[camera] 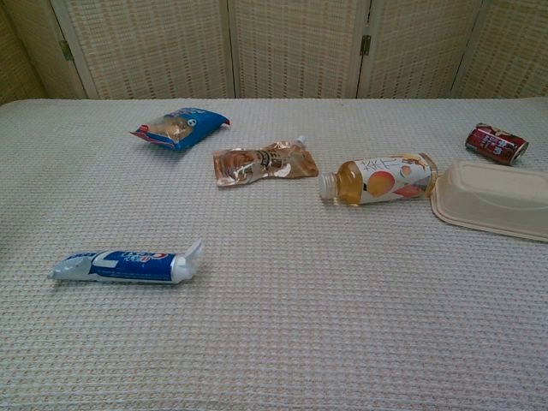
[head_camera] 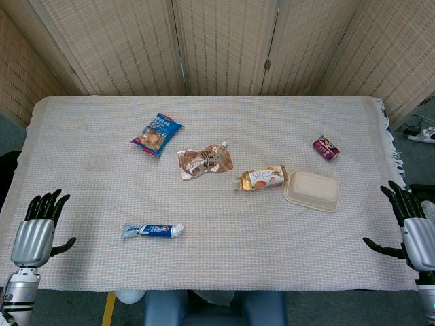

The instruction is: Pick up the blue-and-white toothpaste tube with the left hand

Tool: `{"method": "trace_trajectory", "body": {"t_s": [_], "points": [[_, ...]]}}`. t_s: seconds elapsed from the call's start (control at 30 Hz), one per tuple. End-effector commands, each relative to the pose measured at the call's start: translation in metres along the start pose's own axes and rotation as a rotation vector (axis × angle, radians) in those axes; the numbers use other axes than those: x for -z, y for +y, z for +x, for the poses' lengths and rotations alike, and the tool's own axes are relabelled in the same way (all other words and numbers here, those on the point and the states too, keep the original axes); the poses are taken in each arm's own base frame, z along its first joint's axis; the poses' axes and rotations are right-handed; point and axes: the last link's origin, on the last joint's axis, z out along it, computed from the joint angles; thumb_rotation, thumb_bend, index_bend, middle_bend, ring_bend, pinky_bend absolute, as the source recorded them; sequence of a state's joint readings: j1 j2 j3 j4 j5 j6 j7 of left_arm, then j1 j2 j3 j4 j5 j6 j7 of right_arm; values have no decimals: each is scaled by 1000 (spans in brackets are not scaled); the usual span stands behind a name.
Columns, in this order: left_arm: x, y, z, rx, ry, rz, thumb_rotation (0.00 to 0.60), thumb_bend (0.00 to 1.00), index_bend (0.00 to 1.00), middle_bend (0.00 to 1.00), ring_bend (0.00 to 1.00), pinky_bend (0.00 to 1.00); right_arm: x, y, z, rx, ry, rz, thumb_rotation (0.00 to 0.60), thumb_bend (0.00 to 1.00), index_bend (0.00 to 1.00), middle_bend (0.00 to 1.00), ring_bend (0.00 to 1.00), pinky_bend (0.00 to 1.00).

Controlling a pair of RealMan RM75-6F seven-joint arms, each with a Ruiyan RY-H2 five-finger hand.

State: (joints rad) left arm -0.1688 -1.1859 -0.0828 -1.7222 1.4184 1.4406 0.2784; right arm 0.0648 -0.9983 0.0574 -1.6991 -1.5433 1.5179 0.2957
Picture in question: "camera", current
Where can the blue white toothpaste tube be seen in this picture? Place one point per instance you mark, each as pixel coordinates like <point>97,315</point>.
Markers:
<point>128,267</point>

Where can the brown spouted drink pouch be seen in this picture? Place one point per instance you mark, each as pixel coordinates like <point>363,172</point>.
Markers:
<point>257,164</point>

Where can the grey waffle-weave tablecloth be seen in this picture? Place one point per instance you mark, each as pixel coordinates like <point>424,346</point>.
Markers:
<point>274,278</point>

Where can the peach tea plastic bottle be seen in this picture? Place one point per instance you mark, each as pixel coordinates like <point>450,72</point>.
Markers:
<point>381,180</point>

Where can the blue snack bag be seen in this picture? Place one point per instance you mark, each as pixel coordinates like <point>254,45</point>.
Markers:
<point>184,126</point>

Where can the woven folding screen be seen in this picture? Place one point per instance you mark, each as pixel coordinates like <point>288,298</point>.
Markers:
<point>274,47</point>

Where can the beige takeaway food container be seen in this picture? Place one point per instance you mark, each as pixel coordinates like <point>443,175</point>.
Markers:
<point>492,194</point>

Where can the crushed red drink can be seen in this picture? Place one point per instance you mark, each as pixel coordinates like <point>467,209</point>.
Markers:
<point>496,143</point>

